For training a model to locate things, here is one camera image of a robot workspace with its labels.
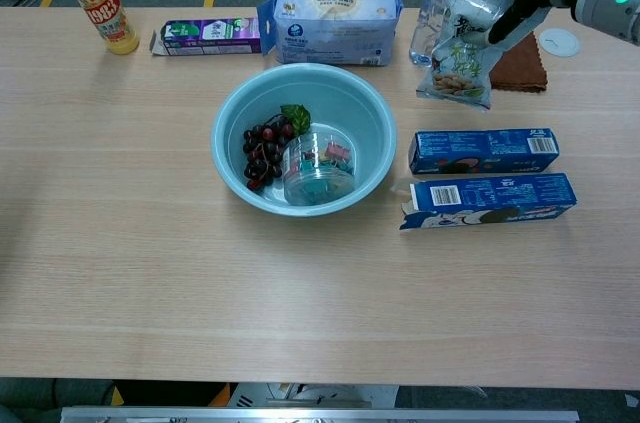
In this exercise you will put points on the white peanut snack bag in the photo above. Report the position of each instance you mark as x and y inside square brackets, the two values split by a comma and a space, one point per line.
[460, 68]

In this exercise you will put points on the blue box from basin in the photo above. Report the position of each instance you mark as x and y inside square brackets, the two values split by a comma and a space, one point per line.
[480, 145]

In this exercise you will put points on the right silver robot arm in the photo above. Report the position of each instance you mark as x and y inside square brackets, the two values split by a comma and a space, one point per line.
[600, 10]

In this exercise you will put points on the white round table grommet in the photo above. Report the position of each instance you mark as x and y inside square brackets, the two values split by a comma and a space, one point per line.
[562, 43]

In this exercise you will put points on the brown folded cloth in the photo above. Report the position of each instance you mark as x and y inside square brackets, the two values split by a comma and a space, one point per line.
[520, 68]

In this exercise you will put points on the clear plastic water bottle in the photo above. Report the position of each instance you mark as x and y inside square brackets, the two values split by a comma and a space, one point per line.
[422, 28]

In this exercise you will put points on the pale blue tissue pack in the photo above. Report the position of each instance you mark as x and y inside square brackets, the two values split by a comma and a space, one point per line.
[335, 23]

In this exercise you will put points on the light blue plastic basin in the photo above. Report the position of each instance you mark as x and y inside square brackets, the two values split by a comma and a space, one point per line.
[350, 108]

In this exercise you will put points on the clear wrapped candy pack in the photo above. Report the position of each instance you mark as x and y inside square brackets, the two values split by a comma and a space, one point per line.
[320, 178]

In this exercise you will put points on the dark grape bunch with leaf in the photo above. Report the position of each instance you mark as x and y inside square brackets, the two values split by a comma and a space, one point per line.
[260, 148]

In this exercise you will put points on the purple green carton box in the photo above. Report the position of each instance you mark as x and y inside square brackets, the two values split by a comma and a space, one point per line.
[210, 35]

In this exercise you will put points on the aluminium profile rail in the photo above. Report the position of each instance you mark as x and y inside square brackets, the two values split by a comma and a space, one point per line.
[320, 415]

